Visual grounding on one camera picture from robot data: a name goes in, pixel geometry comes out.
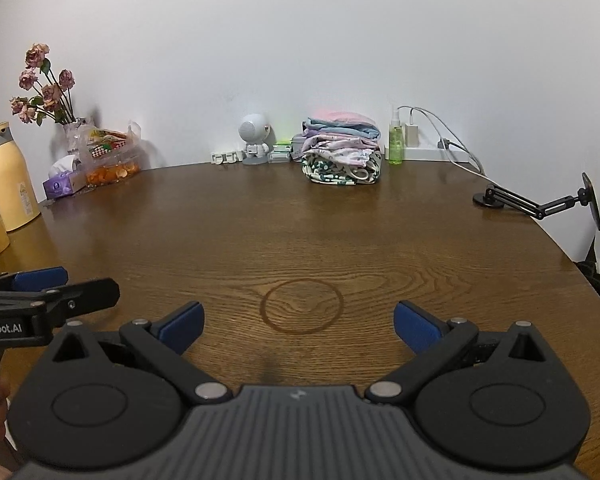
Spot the clear plastic snack bag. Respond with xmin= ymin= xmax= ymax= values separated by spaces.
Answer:
xmin=75 ymin=120 xmax=143 ymax=188

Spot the folded purple floral cloth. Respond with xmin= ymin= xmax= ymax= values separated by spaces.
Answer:
xmin=300 ymin=130 xmax=378 ymax=168

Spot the white robot-shaped speaker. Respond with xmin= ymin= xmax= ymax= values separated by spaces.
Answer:
xmin=237 ymin=112 xmax=273 ymax=167

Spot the white power strip with cables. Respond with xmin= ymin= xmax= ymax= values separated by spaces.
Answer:
xmin=397 ymin=105 xmax=488 ymax=178

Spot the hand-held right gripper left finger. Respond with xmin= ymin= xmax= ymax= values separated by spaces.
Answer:
xmin=51 ymin=301 xmax=231 ymax=405

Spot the purple tissue box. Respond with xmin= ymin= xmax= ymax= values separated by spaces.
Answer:
xmin=42 ymin=155 xmax=88 ymax=198

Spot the orange fruit pile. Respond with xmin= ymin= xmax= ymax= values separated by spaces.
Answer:
xmin=85 ymin=162 xmax=141 ymax=189

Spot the clear glass vase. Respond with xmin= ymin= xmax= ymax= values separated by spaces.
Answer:
xmin=62 ymin=117 xmax=96 ymax=157

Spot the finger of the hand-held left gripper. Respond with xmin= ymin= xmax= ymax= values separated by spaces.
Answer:
xmin=0 ymin=266 xmax=70 ymax=295
xmin=0 ymin=278 xmax=121 ymax=329

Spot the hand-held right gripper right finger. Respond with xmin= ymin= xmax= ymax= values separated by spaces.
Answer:
xmin=366 ymin=301 xmax=548 ymax=405

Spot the folded white green-dotted cloth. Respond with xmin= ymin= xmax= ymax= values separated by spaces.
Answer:
xmin=301 ymin=152 xmax=382 ymax=187

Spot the green spray bottle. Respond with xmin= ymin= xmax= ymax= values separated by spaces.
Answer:
xmin=387 ymin=107 xmax=405 ymax=165

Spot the yellow thermos bottle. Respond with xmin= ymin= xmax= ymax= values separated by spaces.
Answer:
xmin=0 ymin=121 xmax=42 ymax=233

